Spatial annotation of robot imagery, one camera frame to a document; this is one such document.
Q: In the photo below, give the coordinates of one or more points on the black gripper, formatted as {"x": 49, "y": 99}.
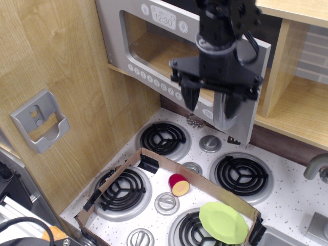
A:
{"x": 222, "y": 73}

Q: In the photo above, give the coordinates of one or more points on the silver microwave door handle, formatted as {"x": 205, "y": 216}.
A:
{"x": 221, "y": 120}

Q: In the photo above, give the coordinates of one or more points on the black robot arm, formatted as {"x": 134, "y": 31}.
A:
{"x": 225, "y": 47}

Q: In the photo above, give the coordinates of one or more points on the wooden microwave shelf cabinet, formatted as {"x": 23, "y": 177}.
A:
{"x": 294, "y": 102}

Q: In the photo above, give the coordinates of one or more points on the hanging silver skimmer spoon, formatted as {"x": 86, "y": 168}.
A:
{"x": 194, "y": 121}

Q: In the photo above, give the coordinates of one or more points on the hanging silver spatula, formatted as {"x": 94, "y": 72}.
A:
{"x": 233, "y": 141}

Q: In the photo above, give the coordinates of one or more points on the back silver stove knob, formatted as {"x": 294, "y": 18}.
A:
{"x": 210, "y": 144}

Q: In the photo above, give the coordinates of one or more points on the silver stove knob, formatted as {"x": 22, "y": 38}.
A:
{"x": 166, "y": 204}
{"x": 140, "y": 237}
{"x": 210, "y": 144}

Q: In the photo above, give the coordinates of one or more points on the back left black burner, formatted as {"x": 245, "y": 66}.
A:
{"x": 165, "y": 138}

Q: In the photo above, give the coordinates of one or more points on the black burner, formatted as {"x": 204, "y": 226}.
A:
{"x": 165, "y": 138}
{"x": 127, "y": 197}
{"x": 188, "y": 230}
{"x": 244, "y": 175}

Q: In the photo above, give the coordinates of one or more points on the middle small silver knob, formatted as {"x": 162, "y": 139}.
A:
{"x": 194, "y": 167}

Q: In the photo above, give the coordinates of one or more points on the back right black burner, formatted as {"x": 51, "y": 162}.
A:
{"x": 244, "y": 175}

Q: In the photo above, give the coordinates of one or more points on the red yellow toy fruit half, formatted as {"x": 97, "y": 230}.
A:
{"x": 178, "y": 184}

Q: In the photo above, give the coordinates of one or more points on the centre silver stove knob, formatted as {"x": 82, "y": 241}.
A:
{"x": 166, "y": 204}

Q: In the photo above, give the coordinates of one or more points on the front left black burner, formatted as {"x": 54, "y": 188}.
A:
{"x": 127, "y": 197}

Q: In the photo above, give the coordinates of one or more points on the green toy plate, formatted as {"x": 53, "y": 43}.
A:
{"x": 223, "y": 223}

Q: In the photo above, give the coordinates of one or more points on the grey toy faucet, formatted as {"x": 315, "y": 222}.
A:
{"x": 317, "y": 165}

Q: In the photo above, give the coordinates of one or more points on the front right black burner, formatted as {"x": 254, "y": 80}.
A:
{"x": 188, "y": 230}

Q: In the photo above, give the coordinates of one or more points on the grey toy sink basin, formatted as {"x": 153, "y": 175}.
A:
{"x": 316, "y": 233}

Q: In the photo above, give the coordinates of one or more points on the front silver stove knob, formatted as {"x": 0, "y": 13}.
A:
{"x": 140, "y": 237}

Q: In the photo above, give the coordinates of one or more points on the orange object at bottom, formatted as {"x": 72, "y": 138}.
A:
{"x": 56, "y": 232}

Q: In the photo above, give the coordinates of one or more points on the brown cardboard barrier frame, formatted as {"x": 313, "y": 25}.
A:
{"x": 143, "y": 155}

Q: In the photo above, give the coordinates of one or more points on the grey wall phone holder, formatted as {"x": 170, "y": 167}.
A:
{"x": 33, "y": 114}

